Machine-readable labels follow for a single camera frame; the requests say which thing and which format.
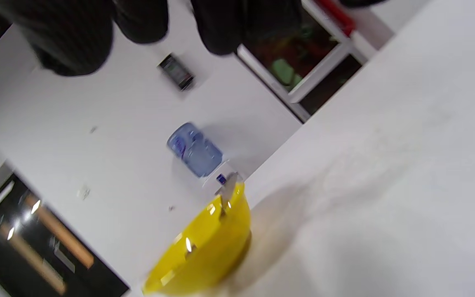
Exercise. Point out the person's right hand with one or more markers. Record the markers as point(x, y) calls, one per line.
point(68, 33)

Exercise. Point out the steel spoon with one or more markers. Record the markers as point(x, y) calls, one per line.
point(228, 192)

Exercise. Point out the yellow plastic bowl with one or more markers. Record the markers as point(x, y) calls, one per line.
point(212, 247)

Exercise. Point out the blue water bottle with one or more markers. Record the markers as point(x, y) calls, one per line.
point(196, 150)

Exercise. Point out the white water dispenser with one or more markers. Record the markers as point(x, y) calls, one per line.
point(221, 181)

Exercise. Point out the black double door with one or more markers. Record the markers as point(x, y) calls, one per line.
point(23, 264)

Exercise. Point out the glass fire hydrant cabinet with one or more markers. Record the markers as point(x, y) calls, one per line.
point(303, 70)

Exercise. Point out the red fire pipe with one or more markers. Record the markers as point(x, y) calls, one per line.
point(338, 16)

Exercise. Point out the black wall device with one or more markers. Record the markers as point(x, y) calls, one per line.
point(176, 72)

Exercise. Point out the small white wall switch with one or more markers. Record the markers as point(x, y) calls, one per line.
point(84, 192)

